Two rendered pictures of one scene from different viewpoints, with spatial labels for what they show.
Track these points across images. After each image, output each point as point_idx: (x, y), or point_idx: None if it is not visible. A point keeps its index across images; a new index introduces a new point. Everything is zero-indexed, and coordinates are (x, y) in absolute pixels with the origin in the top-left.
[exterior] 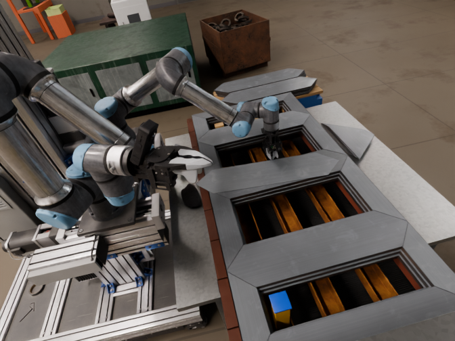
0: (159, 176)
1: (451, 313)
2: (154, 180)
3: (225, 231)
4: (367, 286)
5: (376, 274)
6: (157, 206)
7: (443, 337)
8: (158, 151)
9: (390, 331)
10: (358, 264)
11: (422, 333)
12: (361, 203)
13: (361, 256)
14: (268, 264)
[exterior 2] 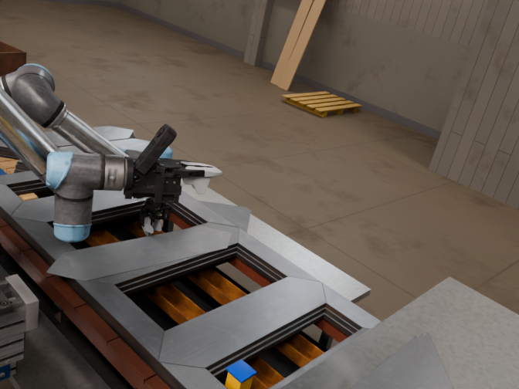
0: (168, 186)
1: (391, 316)
2: (162, 191)
3: (130, 320)
4: (301, 360)
5: (303, 350)
6: (27, 289)
7: (393, 331)
8: (164, 161)
9: (360, 336)
10: (294, 329)
11: (380, 332)
12: (272, 273)
13: (296, 317)
14: (207, 343)
